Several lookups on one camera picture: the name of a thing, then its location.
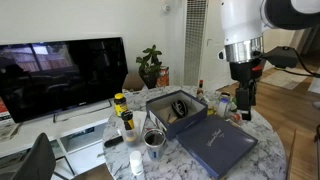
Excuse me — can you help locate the dark blue shoe box lid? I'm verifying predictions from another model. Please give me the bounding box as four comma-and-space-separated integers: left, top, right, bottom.
176, 115, 258, 179

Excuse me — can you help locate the black remote control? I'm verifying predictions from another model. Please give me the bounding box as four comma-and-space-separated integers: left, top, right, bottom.
104, 136, 123, 148

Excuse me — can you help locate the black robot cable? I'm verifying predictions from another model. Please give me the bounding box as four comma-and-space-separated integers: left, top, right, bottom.
283, 46, 320, 79

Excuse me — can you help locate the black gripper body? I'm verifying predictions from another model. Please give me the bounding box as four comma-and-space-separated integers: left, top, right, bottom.
230, 59, 263, 89

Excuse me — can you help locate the black flat screen television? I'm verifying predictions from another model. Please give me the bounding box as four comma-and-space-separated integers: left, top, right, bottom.
0, 37, 128, 123

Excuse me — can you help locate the black yellow bottle in cup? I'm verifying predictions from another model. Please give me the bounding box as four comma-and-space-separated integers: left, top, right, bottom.
121, 110, 137, 142

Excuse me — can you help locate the white tv stand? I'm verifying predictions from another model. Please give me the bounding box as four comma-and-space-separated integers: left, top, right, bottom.
0, 100, 114, 178

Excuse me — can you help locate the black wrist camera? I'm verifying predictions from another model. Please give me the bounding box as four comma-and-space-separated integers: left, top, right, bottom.
263, 46, 299, 68

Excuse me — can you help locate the yellow lid supplement jar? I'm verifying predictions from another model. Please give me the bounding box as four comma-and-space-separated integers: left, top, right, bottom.
114, 93, 128, 117

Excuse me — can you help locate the hot sauce bottle red cap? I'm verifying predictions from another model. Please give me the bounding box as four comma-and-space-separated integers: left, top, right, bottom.
197, 80, 203, 100

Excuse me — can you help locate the potted green plant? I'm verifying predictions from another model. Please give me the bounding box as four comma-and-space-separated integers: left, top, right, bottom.
136, 45, 162, 89

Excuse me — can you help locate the white bottle blue cap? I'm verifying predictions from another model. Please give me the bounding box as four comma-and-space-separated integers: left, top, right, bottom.
217, 98, 229, 117

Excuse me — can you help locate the black office chair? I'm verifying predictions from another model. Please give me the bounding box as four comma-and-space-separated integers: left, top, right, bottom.
10, 133, 56, 180

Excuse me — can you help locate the white pill bottle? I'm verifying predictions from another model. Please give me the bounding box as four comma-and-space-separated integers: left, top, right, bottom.
130, 150, 143, 175

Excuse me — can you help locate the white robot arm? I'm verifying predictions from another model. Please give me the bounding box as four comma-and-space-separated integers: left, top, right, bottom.
219, 0, 320, 120

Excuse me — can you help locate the orange snack box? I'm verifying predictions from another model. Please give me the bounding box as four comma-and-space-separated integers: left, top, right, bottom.
157, 66, 169, 87

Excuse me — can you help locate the dark blue shoe box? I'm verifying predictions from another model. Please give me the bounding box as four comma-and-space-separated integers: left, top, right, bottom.
146, 90, 208, 140

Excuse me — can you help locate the steel tumbler cup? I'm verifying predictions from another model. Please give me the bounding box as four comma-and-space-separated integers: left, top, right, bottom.
144, 129, 166, 161

